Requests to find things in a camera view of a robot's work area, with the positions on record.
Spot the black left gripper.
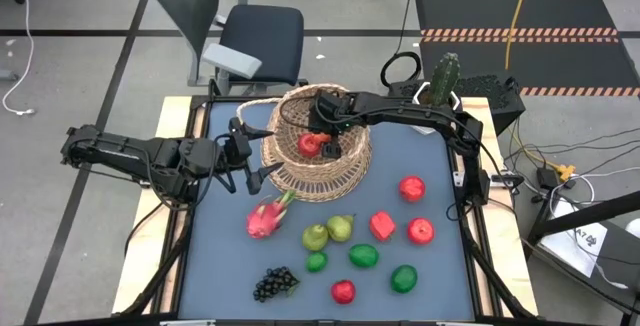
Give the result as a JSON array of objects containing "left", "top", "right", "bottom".
[{"left": 215, "top": 116, "right": 285, "bottom": 196}]

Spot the black side table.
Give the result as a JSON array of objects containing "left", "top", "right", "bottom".
[{"left": 524, "top": 190, "right": 640, "bottom": 317}]

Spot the black perforated computer case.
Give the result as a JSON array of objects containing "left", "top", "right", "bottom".
[{"left": 388, "top": 73, "right": 527, "bottom": 135}]

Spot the yellow cable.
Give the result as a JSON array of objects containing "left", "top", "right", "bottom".
[{"left": 503, "top": 0, "right": 536, "bottom": 71}]

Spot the white hexagonal plant pot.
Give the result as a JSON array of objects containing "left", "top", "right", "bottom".
[{"left": 412, "top": 80, "right": 462, "bottom": 136}]

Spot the green cactus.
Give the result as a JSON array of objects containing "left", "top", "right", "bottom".
[{"left": 428, "top": 51, "right": 462, "bottom": 108}]

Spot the plywood table board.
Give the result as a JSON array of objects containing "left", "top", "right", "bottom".
[{"left": 112, "top": 95, "right": 540, "bottom": 317}]

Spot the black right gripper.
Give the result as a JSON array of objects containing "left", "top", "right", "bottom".
[{"left": 307, "top": 90, "right": 354, "bottom": 161}]

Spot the woven wicker basket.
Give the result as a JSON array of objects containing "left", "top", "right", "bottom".
[{"left": 235, "top": 83, "right": 374, "bottom": 203}]

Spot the black hazard-striped floor mat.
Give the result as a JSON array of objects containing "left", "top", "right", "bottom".
[{"left": 413, "top": 0, "right": 640, "bottom": 98}]

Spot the large green lime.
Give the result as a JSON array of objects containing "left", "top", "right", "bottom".
[
  {"left": 348, "top": 243, "right": 380, "bottom": 269},
  {"left": 389, "top": 264, "right": 419, "bottom": 295}
]

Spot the black power adapter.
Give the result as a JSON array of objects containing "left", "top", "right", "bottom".
[{"left": 536, "top": 166, "right": 559, "bottom": 190}]

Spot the red bell pepper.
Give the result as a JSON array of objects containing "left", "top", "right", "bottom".
[{"left": 368, "top": 210, "right": 397, "bottom": 243}]

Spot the grey mesh office chair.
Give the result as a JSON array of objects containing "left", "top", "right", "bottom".
[{"left": 124, "top": 0, "right": 309, "bottom": 98}]

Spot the red apple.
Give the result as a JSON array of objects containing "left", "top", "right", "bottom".
[
  {"left": 398, "top": 175, "right": 427, "bottom": 203},
  {"left": 330, "top": 279, "right": 357, "bottom": 306},
  {"left": 297, "top": 133, "right": 324, "bottom": 159},
  {"left": 406, "top": 217, "right": 436, "bottom": 246}
]

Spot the black coiled cable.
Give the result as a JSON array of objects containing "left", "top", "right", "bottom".
[{"left": 379, "top": 0, "right": 424, "bottom": 89}]

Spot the dark grape bunch with leaves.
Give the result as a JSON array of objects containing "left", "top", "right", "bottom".
[{"left": 252, "top": 265, "right": 301, "bottom": 303}]

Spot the small green lime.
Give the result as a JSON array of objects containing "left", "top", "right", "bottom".
[{"left": 305, "top": 251, "right": 330, "bottom": 274}]

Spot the yellow-green pear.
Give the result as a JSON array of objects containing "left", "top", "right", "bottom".
[
  {"left": 326, "top": 213, "right": 356, "bottom": 243},
  {"left": 301, "top": 223, "right": 330, "bottom": 253}
]

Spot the white cable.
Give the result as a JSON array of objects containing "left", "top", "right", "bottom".
[{"left": 1, "top": 0, "right": 37, "bottom": 117}]

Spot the white paper sheet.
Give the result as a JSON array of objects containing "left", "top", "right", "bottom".
[{"left": 539, "top": 200, "right": 609, "bottom": 278}]

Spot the pink dragon fruit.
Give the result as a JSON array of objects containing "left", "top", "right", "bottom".
[{"left": 245, "top": 189, "right": 297, "bottom": 241}]

